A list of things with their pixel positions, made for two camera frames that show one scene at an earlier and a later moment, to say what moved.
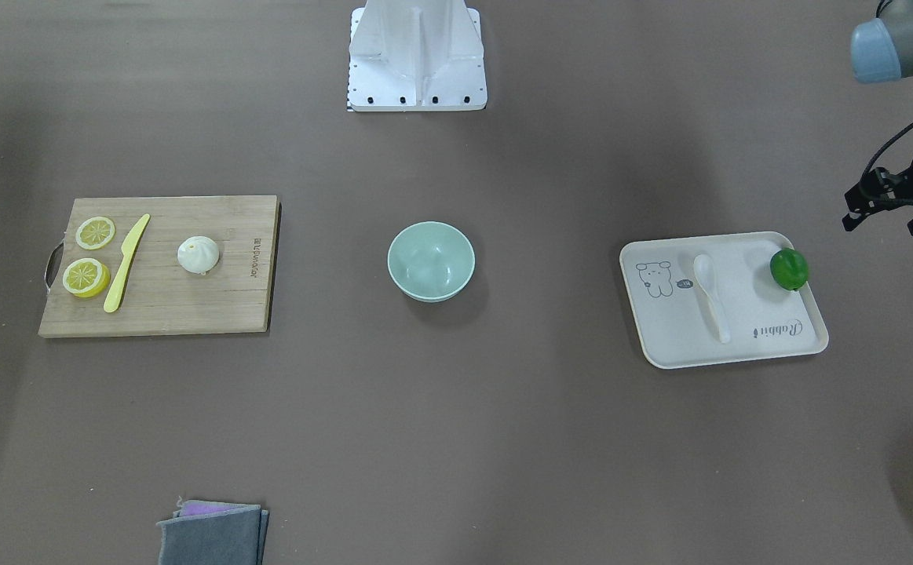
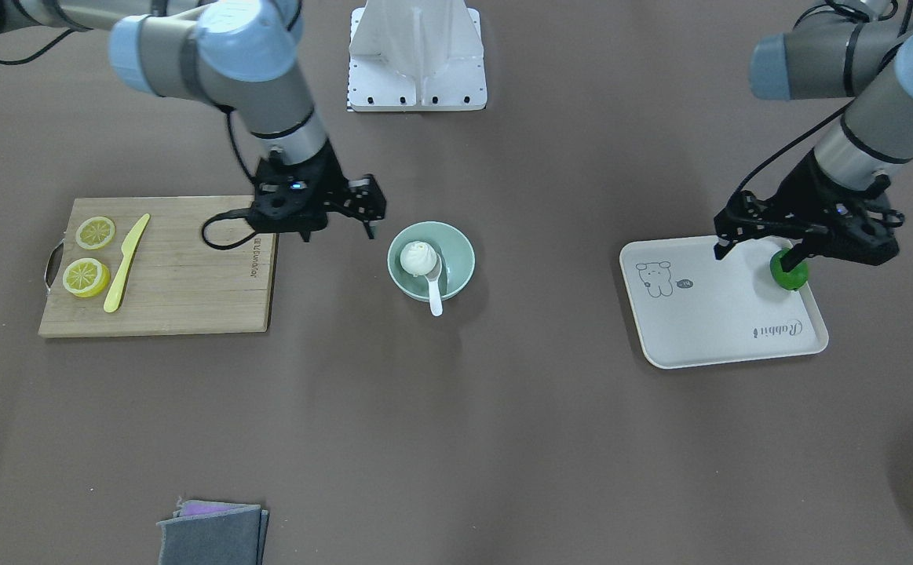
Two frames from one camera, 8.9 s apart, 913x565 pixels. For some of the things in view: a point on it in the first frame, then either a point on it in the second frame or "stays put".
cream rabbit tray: x=765 y=319 stays put
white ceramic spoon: x=705 y=273 → x=434 y=294
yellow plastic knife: x=119 y=283 stays put
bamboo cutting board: x=155 y=294 stays put
